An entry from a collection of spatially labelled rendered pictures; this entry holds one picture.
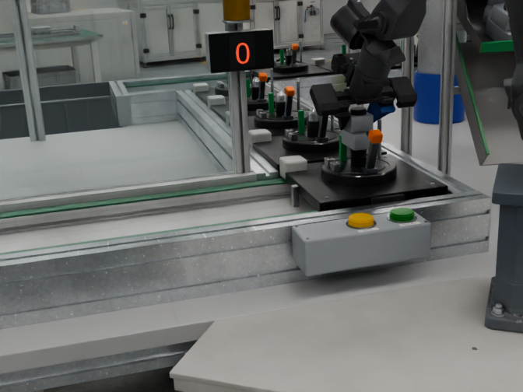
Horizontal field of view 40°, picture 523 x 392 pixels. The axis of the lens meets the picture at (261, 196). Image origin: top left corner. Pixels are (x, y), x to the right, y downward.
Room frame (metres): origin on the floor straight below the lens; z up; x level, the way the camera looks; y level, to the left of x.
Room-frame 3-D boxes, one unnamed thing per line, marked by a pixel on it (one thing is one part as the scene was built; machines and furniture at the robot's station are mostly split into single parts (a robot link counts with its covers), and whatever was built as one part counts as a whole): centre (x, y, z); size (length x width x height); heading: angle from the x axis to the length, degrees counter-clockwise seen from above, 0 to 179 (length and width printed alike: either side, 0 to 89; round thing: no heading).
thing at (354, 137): (1.30, -0.18, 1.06); 0.08 x 0.04 x 0.07; 15
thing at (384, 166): (1.29, -0.18, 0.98); 0.14 x 0.14 x 0.02
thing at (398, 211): (1.08, -0.22, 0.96); 0.04 x 0.04 x 0.02
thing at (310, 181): (1.29, -0.18, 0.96); 0.24 x 0.24 x 0.02; 14
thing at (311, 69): (2.66, -0.12, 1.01); 0.24 x 0.24 x 0.13; 14
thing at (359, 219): (1.06, -0.15, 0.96); 0.04 x 0.04 x 0.02
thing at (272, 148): (1.54, -0.12, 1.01); 0.24 x 0.24 x 0.13; 14
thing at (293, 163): (1.36, -0.07, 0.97); 0.05 x 0.05 x 0.04; 14
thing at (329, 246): (1.06, -0.15, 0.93); 0.21 x 0.07 x 0.06; 104
